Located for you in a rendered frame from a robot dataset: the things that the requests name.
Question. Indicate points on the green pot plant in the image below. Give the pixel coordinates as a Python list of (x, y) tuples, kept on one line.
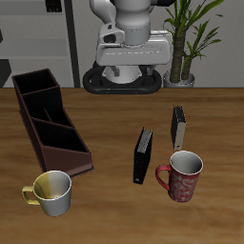
[(178, 54)]

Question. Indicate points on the white and yellow mug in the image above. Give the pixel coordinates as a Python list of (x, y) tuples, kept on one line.
[(57, 198)]

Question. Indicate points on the black book with pale cover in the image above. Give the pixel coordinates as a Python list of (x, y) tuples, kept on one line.
[(179, 133)]

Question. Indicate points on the red patterned mug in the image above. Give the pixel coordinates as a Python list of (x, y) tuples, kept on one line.
[(182, 186)]

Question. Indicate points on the light grey shelf unit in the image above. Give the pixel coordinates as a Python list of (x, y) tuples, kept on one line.
[(31, 35)]

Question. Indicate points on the dark vertical post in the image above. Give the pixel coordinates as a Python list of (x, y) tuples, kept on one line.
[(73, 47)]

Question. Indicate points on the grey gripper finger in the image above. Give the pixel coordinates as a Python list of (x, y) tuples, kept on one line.
[(149, 70), (115, 71)]

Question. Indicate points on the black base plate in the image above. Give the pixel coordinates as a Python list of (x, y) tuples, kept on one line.
[(92, 83)]

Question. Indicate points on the dark brown desk caddy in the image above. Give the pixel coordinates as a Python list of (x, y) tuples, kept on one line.
[(57, 152)]

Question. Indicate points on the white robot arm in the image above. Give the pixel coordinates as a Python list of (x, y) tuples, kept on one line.
[(132, 19)]

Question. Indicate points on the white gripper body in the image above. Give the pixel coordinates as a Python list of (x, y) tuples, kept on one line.
[(133, 55)]

